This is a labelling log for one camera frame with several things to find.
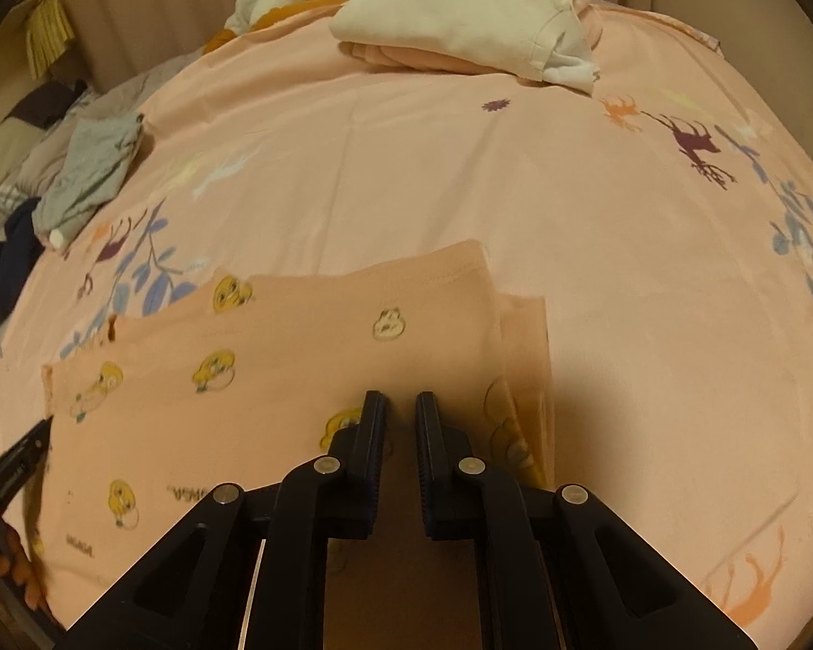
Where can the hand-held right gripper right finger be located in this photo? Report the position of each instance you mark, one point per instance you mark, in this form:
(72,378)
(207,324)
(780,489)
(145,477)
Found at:
(428,467)

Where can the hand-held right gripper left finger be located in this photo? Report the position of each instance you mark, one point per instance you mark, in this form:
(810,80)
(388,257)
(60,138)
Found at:
(374,460)

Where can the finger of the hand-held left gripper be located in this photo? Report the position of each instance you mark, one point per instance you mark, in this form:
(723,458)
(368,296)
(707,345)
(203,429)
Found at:
(13,467)

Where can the pink duck-print garment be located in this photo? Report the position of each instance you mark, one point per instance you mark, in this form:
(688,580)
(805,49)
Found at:
(244,325)

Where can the person's left hand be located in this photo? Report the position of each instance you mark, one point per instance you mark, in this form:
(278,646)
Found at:
(17,558)

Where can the navy garment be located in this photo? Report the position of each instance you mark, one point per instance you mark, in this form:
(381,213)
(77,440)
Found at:
(7,264)

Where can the pink printed bedsheet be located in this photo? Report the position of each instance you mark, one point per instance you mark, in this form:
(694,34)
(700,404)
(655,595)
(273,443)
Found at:
(447,183)

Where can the grey garment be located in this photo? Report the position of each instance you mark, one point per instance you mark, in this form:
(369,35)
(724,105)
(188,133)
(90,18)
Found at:
(88,169)

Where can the beige pillow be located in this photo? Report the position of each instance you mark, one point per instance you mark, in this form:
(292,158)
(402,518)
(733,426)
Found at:
(0,149)

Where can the dark brown cloth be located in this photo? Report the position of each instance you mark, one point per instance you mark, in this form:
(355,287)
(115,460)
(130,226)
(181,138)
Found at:
(44,105)

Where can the yellow fringed cloth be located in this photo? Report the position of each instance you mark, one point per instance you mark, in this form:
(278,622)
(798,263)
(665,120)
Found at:
(47,34)

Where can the white folded garment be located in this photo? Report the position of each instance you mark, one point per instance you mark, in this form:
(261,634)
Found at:
(461,7)

